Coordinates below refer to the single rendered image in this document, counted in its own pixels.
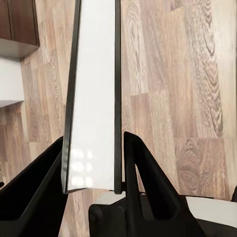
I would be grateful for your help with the bench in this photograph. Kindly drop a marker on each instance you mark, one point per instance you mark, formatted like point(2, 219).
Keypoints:
point(19, 31)

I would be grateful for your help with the hardback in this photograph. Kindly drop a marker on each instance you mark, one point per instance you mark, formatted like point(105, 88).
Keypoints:
point(92, 142)

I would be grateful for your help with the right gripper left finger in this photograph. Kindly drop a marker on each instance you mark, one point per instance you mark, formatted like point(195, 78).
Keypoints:
point(30, 205)

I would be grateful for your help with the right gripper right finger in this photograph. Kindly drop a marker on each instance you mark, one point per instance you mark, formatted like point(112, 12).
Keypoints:
point(172, 217)

